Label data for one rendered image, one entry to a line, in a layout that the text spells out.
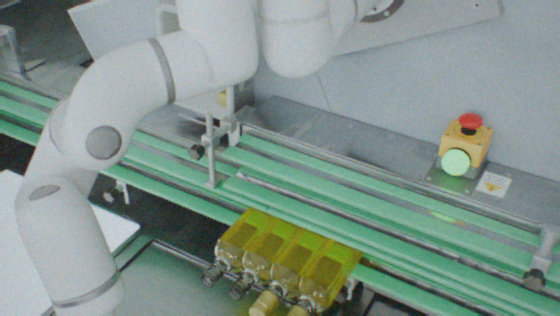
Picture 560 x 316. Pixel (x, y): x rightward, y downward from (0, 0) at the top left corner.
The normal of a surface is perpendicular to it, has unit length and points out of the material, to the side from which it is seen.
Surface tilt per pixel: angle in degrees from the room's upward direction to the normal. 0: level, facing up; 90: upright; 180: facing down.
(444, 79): 0
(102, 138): 68
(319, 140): 90
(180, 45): 74
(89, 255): 80
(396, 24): 4
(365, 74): 0
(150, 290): 90
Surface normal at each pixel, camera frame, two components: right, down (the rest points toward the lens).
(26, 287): 0.02, -0.80
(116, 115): 0.68, 0.15
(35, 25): 0.86, 0.31
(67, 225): 0.52, 0.07
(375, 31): -0.45, 0.50
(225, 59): 0.29, 0.53
